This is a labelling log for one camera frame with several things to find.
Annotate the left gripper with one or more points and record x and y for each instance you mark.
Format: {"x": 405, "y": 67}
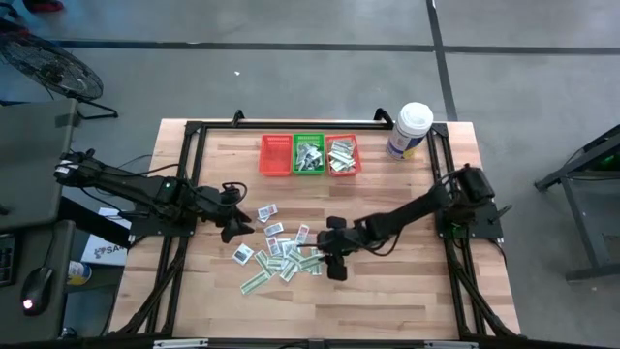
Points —
{"x": 225, "y": 203}

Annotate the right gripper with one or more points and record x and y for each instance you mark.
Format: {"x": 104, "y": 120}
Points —
{"x": 339, "y": 242}

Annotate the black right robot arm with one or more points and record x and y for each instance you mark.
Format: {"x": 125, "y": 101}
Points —
{"x": 412, "y": 213}

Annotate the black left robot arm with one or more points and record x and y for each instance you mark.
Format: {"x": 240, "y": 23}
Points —
{"x": 126, "y": 184}

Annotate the orange plastic basket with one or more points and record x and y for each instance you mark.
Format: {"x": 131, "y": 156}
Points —
{"x": 276, "y": 160}
{"x": 341, "y": 137}

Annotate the green plastic basket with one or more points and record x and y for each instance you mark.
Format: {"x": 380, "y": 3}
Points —
{"x": 309, "y": 138}

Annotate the white printed box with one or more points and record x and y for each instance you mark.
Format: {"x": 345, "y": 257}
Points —
{"x": 104, "y": 252}

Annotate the white blue wipes canister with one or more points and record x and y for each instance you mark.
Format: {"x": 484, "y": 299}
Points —
{"x": 412, "y": 121}

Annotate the yellow blue can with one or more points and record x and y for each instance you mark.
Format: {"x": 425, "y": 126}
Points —
{"x": 80, "y": 273}

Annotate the dark grey desk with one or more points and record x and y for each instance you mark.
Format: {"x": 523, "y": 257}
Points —
{"x": 60, "y": 320}

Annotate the black computer mouse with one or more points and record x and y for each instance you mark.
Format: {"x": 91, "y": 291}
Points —
{"x": 38, "y": 291}

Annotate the black keyboard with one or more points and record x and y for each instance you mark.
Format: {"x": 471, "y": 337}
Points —
{"x": 7, "y": 259}

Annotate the black metal cart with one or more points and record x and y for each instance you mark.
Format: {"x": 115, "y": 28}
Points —
{"x": 557, "y": 177}

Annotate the black floor fan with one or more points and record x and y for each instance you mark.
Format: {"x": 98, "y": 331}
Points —
{"x": 53, "y": 68}

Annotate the black aluminium table frame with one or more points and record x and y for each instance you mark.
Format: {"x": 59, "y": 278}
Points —
{"x": 315, "y": 125}

